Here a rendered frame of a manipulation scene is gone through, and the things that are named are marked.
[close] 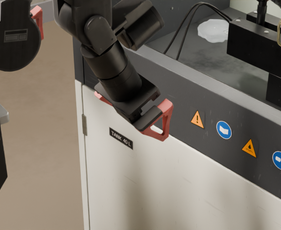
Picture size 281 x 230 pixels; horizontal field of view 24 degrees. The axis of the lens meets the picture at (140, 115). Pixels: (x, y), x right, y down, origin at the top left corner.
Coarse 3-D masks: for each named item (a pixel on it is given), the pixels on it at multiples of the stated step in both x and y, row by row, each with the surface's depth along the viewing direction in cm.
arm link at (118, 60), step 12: (120, 36) 99; (84, 48) 98; (108, 48) 96; (120, 48) 98; (96, 60) 96; (108, 60) 96; (120, 60) 98; (96, 72) 99; (108, 72) 98; (120, 72) 99
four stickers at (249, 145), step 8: (192, 112) 135; (200, 112) 133; (192, 120) 136; (200, 120) 134; (216, 128) 132; (224, 128) 130; (224, 136) 131; (248, 136) 126; (248, 144) 127; (256, 144) 125; (248, 152) 128; (256, 152) 126; (280, 152) 121; (272, 160) 124; (280, 160) 122; (280, 168) 123
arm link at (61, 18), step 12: (60, 0) 92; (72, 0) 88; (84, 0) 89; (96, 0) 90; (108, 0) 91; (60, 12) 93; (72, 12) 90; (84, 12) 89; (96, 12) 91; (108, 12) 92; (60, 24) 94; (72, 24) 91; (84, 24) 90; (84, 36) 91
